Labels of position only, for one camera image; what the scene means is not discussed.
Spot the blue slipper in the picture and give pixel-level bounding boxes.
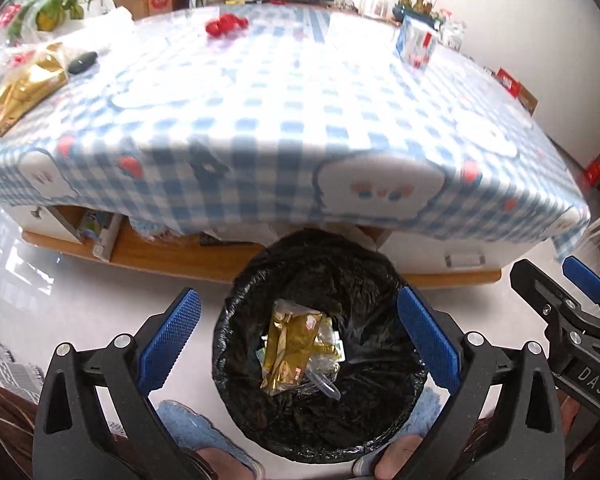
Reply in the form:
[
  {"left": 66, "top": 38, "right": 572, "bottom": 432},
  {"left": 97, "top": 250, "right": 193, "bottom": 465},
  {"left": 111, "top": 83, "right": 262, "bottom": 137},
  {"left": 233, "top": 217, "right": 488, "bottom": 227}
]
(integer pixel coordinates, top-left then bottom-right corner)
[
  {"left": 155, "top": 400, "right": 263, "bottom": 480},
  {"left": 352, "top": 387, "right": 443, "bottom": 480}
]

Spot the trash bin with black bag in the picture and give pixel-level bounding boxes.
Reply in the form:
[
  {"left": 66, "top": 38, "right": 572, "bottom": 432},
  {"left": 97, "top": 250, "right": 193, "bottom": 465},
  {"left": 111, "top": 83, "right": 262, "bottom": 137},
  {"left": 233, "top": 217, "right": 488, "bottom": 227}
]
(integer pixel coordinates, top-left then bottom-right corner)
[{"left": 211, "top": 228, "right": 431, "bottom": 463}]

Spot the white power strip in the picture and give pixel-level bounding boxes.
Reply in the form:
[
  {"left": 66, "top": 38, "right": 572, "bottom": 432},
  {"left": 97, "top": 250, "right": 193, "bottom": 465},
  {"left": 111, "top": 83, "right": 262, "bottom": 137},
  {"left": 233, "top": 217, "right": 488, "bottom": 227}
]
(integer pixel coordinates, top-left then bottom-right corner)
[{"left": 94, "top": 215, "right": 123, "bottom": 262}]

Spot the grey patterned rug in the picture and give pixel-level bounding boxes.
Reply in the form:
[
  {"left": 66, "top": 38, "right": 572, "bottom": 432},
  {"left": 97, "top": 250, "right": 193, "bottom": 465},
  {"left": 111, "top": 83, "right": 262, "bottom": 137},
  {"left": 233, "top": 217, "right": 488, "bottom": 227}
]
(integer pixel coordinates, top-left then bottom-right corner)
[{"left": 0, "top": 317, "right": 46, "bottom": 403}]

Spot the red plastic wrapper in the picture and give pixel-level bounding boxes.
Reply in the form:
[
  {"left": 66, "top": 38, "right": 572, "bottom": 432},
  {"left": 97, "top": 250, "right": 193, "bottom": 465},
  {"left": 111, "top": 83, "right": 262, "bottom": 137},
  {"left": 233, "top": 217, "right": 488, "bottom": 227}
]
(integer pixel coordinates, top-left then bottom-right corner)
[{"left": 205, "top": 15, "right": 249, "bottom": 38}]

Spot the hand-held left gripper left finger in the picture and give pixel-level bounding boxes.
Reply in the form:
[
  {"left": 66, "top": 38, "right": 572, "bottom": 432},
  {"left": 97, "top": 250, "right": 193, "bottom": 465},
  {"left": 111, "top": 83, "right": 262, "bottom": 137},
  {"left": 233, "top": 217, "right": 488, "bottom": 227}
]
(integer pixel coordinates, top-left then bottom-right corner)
[{"left": 32, "top": 287, "right": 203, "bottom": 480}]

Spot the gold paper bag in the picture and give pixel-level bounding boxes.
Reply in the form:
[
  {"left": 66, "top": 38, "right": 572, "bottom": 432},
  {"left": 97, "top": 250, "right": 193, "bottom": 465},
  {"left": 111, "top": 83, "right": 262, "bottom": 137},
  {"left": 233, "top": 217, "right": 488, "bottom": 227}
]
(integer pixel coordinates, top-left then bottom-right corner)
[{"left": 260, "top": 299, "right": 326, "bottom": 396}]

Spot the dark grey computer mouse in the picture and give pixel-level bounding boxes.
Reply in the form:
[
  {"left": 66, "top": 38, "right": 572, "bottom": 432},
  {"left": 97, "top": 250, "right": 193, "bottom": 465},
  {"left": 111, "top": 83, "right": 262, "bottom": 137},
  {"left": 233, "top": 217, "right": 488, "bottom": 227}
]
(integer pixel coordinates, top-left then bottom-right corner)
[{"left": 67, "top": 51, "right": 99, "bottom": 73}]

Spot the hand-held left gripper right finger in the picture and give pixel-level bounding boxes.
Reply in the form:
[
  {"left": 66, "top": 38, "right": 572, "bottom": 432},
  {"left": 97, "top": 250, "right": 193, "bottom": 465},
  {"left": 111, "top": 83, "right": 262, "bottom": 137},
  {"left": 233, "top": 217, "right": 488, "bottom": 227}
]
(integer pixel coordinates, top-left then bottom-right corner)
[{"left": 397, "top": 285, "right": 566, "bottom": 480}]

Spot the white plastic bag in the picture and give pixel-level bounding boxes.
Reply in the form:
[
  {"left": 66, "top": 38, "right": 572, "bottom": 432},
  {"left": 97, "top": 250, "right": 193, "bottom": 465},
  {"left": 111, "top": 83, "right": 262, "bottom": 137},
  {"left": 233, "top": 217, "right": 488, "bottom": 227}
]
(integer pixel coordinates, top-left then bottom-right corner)
[{"left": 75, "top": 7, "right": 136, "bottom": 53}]

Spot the blue checkered tablecloth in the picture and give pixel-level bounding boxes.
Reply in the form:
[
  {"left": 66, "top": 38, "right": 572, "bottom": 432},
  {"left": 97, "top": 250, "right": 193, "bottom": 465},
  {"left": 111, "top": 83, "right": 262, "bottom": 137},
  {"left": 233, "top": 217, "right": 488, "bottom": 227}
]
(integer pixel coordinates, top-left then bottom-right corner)
[{"left": 0, "top": 0, "right": 591, "bottom": 261}]

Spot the clear plastic bag red print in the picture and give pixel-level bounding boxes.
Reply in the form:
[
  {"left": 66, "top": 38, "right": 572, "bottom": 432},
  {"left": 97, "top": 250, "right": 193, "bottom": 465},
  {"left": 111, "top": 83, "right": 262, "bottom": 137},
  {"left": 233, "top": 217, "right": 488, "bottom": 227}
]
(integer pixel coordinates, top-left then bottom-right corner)
[{"left": 0, "top": 2, "right": 56, "bottom": 96}]

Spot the clear plastic tube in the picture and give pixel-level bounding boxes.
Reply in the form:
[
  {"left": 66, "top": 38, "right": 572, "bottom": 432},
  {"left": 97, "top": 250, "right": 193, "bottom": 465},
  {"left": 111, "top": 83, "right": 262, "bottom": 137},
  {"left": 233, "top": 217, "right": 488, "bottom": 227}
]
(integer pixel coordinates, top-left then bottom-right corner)
[{"left": 302, "top": 367, "right": 342, "bottom": 401}]

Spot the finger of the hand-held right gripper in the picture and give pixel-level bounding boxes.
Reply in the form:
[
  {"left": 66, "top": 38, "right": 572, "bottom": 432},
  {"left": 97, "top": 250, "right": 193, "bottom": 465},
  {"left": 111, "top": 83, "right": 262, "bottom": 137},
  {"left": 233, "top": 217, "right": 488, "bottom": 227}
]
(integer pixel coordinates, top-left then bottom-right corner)
[
  {"left": 510, "top": 258, "right": 582, "bottom": 334},
  {"left": 562, "top": 255, "right": 600, "bottom": 322}
]

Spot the white packaging bag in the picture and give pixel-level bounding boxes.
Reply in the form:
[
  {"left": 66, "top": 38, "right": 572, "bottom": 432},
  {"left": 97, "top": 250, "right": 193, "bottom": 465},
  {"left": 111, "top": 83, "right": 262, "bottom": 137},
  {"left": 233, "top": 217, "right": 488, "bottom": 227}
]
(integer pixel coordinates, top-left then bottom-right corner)
[{"left": 437, "top": 10, "right": 468, "bottom": 51}]

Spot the red printed carton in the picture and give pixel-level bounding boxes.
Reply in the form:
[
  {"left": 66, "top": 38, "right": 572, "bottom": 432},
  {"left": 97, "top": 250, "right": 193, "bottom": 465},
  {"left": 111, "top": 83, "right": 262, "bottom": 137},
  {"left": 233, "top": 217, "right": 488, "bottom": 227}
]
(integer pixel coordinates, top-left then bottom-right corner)
[{"left": 495, "top": 67, "right": 523, "bottom": 98}]

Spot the gold tissue pack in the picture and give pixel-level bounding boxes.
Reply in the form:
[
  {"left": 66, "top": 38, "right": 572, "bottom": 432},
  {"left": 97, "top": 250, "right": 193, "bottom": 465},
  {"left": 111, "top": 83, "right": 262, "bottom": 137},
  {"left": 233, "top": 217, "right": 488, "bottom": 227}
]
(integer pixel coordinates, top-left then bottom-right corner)
[{"left": 0, "top": 42, "right": 71, "bottom": 137}]

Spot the bonsai in blue pot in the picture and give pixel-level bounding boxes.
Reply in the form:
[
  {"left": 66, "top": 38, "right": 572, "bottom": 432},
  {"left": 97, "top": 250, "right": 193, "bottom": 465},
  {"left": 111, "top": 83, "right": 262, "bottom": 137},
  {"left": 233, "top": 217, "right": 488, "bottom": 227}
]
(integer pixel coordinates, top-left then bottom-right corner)
[{"left": 391, "top": 0, "right": 443, "bottom": 23}]

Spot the brown cardboard carton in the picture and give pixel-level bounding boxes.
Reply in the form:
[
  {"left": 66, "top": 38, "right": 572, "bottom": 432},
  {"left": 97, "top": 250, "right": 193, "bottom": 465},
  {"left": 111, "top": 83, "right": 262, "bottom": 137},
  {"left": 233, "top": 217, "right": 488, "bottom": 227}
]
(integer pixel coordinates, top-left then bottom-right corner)
[{"left": 515, "top": 82, "right": 538, "bottom": 116}]

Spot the person's right hand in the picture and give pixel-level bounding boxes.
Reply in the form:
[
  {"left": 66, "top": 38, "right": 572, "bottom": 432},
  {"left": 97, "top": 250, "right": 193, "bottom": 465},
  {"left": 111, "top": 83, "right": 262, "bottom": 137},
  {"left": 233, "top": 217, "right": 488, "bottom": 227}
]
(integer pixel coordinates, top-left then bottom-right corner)
[{"left": 560, "top": 394, "right": 600, "bottom": 467}]

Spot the blue white red carton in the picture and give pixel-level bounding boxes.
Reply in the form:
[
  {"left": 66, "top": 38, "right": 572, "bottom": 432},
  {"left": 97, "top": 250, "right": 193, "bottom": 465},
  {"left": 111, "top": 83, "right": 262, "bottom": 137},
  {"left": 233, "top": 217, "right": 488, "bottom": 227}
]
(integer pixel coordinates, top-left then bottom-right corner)
[{"left": 395, "top": 14, "right": 438, "bottom": 70}]

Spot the plain brown cardboard box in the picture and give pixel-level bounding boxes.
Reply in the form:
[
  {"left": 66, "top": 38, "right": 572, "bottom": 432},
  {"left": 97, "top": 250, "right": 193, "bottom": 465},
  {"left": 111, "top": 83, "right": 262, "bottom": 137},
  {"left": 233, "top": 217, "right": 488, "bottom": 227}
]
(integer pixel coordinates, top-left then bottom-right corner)
[{"left": 114, "top": 0, "right": 150, "bottom": 18}]

